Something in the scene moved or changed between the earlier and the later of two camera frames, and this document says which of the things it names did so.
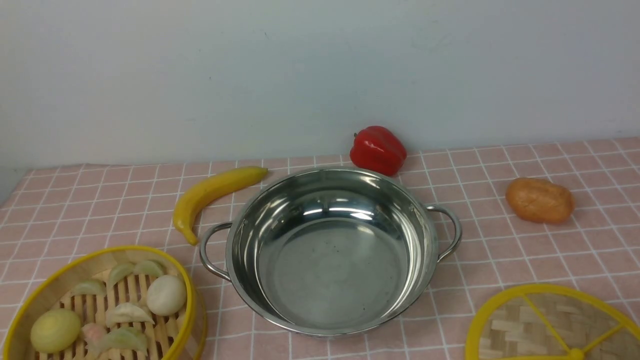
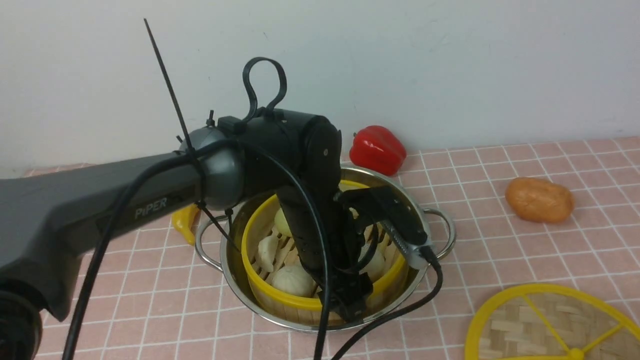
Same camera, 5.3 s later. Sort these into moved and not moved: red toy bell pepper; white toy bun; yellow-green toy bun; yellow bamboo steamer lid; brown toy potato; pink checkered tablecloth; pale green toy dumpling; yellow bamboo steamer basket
Moved: yellow-green toy bun; white toy bun; yellow bamboo steamer basket; pale green toy dumpling
Not moved: red toy bell pepper; brown toy potato; pink checkered tablecloth; yellow bamboo steamer lid
